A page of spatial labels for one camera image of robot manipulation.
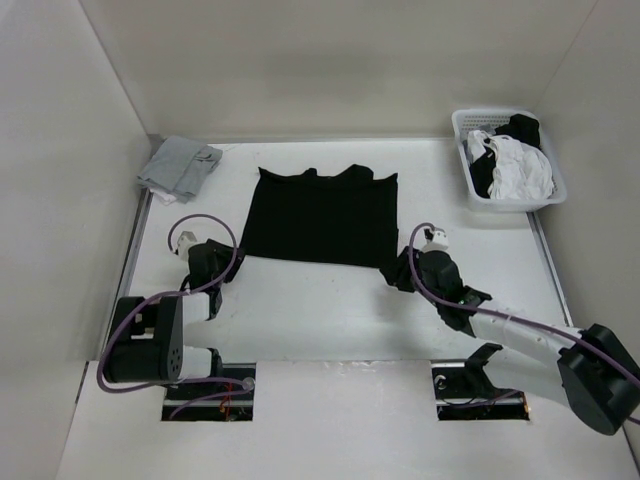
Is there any black tank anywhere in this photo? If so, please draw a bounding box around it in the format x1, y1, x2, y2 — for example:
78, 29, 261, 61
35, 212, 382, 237
240, 164, 398, 269
468, 113, 543, 197

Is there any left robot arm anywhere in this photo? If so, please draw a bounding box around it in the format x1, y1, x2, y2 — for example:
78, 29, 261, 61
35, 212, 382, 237
103, 232, 245, 399

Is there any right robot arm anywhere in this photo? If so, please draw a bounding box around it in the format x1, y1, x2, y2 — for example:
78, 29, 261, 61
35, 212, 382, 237
380, 248, 639, 436

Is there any folded white tank top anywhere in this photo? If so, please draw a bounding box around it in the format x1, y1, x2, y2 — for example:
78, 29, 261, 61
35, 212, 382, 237
150, 189, 177, 205

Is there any folded grey tank top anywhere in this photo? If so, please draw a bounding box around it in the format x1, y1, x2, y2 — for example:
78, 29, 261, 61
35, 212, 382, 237
137, 136, 223, 203

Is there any white tank top in basket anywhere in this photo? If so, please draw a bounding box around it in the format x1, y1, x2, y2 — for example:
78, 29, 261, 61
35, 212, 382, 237
465, 129, 555, 201

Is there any black tank top in basket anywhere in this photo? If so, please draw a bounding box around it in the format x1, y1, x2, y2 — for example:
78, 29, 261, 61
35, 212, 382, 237
468, 113, 543, 197

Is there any white plastic laundry basket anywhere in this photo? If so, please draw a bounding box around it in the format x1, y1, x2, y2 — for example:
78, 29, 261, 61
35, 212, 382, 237
451, 107, 567, 213

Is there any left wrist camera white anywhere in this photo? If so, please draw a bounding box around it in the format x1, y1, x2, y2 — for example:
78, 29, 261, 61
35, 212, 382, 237
174, 231, 198, 262

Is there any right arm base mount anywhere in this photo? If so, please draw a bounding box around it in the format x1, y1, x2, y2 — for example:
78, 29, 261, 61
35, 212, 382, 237
431, 343, 529, 421

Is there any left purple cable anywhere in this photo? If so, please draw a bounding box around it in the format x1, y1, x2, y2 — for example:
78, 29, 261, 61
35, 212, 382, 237
96, 213, 251, 419

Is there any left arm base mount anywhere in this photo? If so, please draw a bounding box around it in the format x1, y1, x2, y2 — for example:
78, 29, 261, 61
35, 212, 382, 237
161, 383, 254, 423

